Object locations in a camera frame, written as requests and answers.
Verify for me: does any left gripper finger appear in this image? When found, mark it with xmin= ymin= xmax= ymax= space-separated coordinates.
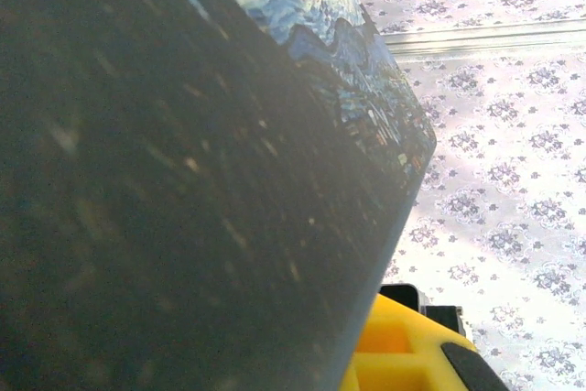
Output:
xmin=341 ymin=293 xmax=510 ymax=391

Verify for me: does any starry night print pouch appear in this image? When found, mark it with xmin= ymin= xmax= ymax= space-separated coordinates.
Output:
xmin=0 ymin=0 xmax=437 ymax=391

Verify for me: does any aluminium frame bar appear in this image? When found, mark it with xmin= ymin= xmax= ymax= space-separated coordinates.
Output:
xmin=380 ymin=18 xmax=586 ymax=59

